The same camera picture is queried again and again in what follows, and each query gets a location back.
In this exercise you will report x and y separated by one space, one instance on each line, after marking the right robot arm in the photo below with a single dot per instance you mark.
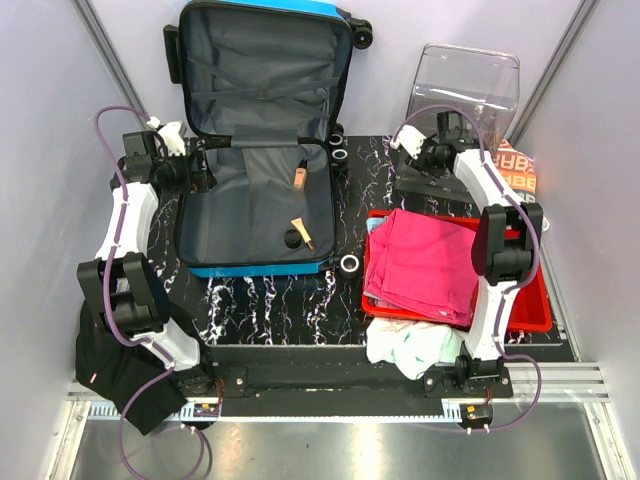
505 253

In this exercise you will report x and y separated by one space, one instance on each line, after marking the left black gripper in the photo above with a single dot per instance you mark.
197 181

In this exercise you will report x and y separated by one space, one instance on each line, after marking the orange white printed bag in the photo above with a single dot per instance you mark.
517 169

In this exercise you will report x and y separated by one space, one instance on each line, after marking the black marble pattern mat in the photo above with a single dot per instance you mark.
318 309

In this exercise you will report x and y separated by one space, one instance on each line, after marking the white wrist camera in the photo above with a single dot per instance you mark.
410 139
172 134

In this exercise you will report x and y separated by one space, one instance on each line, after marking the light blue t-shirt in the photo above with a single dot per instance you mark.
374 222

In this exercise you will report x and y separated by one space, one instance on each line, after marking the white mint cloth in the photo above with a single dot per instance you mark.
413 347

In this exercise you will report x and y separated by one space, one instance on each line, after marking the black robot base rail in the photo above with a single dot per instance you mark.
338 382

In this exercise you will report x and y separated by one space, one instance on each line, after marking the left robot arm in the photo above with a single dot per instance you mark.
123 293

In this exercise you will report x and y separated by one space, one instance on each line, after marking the clear plastic drawer organizer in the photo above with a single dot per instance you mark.
465 97

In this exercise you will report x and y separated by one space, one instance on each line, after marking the black round compact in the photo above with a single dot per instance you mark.
292 239

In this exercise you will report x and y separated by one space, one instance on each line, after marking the black cloth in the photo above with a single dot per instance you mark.
116 373

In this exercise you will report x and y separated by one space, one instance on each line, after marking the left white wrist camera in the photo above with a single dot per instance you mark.
172 134

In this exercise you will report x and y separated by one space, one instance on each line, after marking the magenta pink cloth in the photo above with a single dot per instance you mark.
423 264

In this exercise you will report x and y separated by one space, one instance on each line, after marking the blue hard-shell suitcase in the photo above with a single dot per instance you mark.
263 83

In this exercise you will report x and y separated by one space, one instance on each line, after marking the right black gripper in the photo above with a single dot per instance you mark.
417 163

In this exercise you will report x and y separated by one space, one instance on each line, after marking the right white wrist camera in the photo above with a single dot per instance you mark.
410 139

